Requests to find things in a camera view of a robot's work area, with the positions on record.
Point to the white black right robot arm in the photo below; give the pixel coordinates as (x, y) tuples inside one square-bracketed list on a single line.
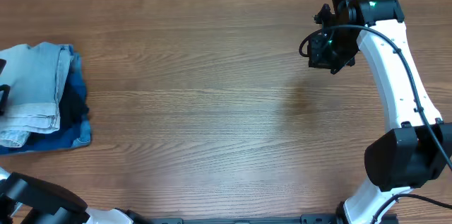
[(416, 146)]

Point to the dark blue folded garment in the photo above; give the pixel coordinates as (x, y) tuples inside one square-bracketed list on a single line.
[(52, 142)]

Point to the light blue denim shorts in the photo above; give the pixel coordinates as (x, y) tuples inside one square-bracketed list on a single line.
[(36, 77)]

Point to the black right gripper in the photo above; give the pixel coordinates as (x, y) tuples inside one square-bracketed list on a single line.
[(325, 60)]

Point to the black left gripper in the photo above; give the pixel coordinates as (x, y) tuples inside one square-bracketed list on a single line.
[(2, 97)]

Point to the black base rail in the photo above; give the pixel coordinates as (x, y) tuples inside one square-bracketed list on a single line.
[(247, 220)]

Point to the folded blue jeans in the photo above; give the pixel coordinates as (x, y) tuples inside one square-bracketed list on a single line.
[(75, 70)]

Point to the black folded garment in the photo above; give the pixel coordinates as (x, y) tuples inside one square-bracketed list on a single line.
[(72, 107)]

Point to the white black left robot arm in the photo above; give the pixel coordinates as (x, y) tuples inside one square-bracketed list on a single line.
[(51, 203)]

